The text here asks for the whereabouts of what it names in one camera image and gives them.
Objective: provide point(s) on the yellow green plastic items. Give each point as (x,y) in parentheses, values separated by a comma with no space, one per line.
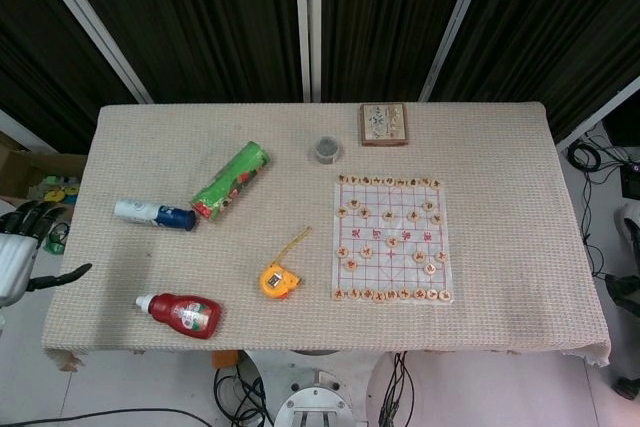
(55,192)

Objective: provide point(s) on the yellow tape measure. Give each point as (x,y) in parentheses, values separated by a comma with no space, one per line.
(277,283)

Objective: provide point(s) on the wooden chess piece black character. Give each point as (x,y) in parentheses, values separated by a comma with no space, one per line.
(389,181)
(364,213)
(425,181)
(413,216)
(436,219)
(428,206)
(365,180)
(401,181)
(388,216)
(354,202)
(354,179)
(342,212)
(413,181)
(342,178)
(436,183)
(377,180)

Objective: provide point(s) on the beige waffle tablecloth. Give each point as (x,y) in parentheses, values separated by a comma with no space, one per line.
(250,272)

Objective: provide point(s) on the small grey round tin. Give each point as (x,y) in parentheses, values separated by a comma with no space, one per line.
(328,149)

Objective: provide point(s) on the black stand foot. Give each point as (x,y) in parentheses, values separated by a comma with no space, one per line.
(629,388)
(622,294)

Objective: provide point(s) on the white bottle with blue cap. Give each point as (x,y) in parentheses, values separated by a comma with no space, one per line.
(160,216)

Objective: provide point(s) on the Chinese chess board mat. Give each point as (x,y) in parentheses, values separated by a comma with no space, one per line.
(395,274)

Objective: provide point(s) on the green Pringles can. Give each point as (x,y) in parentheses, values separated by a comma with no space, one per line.
(232,182)

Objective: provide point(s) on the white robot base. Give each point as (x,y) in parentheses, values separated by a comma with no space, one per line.
(315,397)

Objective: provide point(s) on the green plastic item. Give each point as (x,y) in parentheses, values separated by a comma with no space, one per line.
(53,246)

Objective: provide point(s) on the black monitor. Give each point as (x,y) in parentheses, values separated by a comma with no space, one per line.
(625,129)

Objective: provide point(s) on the black electronic device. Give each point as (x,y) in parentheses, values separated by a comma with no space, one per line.
(631,182)

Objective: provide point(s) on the brown cardboard box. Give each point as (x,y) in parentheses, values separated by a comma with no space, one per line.
(50,164)

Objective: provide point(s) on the brown chess set box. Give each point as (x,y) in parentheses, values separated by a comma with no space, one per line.
(383,124)

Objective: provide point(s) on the white frame post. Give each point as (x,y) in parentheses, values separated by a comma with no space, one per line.
(12,127)
(595,117)
(455,22)
(315,22)
(302,22)
(89,22)

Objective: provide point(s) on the red ketchup bottle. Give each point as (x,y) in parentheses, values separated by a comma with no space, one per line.
(185,314)

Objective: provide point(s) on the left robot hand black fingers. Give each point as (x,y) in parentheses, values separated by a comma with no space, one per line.
(15,262)

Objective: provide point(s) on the wooden chess piece red character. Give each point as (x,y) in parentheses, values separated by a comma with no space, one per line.
(404,291)
(343,250)
(417,256)
(443,295)
(391,294)
(420,293)
(367,250)
(430,268)
(380,296)
(339,293)
(441,256)
(392,242)
(351,263)
(354,293)
(432,294)
(367,294)

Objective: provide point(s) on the orange block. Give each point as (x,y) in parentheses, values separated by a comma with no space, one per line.
(224,359)

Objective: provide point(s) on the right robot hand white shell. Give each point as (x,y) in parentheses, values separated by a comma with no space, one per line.
(625,237)

